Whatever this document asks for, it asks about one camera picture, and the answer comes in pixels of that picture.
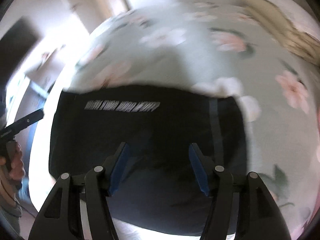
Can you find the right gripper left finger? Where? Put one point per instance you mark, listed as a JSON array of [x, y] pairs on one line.
[[60, 216]]

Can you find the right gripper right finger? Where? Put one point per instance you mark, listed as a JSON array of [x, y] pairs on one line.
[[258, 215]]

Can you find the black jacket with grey piping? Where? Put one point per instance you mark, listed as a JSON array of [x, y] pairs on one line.
[[158, 190]]

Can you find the grey left sleeve forearm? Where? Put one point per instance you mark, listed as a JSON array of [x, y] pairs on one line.
[[9, 203]]

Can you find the black television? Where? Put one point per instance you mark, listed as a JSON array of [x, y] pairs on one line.
[[16, 44]]

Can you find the floral bed sheet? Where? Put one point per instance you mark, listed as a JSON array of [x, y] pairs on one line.
[[216, 51]]

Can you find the beige folded quilt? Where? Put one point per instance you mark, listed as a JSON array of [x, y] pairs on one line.
[[271, 18]]

